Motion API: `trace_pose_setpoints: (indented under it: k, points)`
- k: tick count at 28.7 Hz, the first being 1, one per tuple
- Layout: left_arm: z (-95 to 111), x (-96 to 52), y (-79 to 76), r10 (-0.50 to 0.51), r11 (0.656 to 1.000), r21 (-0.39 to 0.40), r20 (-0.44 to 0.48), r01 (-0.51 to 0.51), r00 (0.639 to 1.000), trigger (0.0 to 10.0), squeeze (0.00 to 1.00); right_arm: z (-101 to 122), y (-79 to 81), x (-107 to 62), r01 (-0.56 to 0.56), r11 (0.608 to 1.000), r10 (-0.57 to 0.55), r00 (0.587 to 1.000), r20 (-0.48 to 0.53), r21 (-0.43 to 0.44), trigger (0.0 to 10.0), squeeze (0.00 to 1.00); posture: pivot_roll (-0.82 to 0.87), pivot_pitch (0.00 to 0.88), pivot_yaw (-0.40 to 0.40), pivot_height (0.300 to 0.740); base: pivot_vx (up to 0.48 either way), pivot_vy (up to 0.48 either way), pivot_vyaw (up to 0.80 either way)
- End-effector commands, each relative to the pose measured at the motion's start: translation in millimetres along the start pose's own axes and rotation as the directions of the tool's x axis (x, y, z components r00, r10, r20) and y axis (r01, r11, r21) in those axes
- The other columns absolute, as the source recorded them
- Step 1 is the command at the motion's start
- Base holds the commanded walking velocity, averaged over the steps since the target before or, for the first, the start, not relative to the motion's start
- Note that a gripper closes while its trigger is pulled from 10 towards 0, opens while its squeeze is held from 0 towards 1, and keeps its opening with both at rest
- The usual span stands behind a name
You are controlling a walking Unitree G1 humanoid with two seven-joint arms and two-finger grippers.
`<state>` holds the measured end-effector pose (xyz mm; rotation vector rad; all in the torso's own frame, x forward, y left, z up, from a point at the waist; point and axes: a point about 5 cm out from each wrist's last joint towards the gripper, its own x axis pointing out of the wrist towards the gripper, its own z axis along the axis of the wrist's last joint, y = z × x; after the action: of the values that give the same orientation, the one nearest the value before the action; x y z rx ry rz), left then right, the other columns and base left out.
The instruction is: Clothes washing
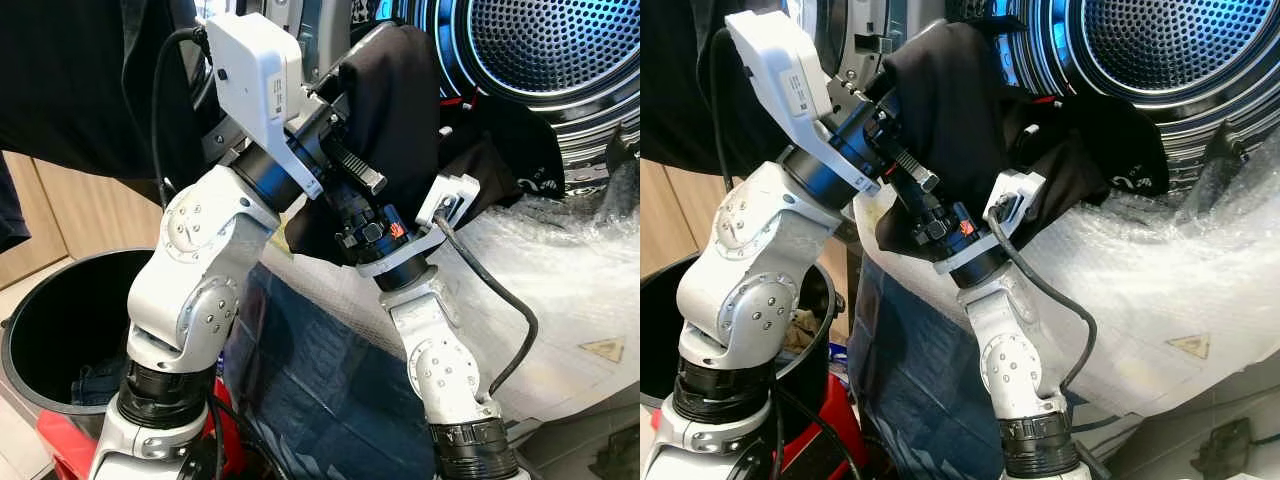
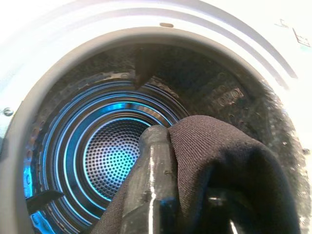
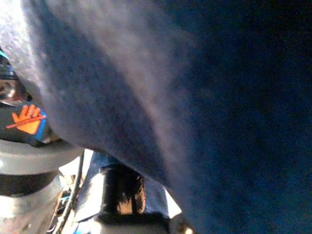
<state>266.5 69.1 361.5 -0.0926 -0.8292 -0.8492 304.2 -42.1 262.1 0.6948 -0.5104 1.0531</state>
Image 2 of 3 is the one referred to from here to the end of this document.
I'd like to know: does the white front-load washing machine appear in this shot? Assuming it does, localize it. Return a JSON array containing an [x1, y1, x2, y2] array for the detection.
[[0, 0, 312, 234]]

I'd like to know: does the dark brown garment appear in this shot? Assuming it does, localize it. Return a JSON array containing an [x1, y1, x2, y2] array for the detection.
[[90, 114, 300, 234]]

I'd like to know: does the black drum lifter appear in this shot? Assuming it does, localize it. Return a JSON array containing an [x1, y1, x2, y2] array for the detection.
[[25, 190, 65, 215], [134, 47, 159, 91]]

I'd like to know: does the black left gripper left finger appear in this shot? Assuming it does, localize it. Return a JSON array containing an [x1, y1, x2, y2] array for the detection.
[[120, 125, 178, 234]]

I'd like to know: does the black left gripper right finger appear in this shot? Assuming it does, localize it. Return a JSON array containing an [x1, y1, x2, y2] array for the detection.
[[202, 194, 247, 234]]

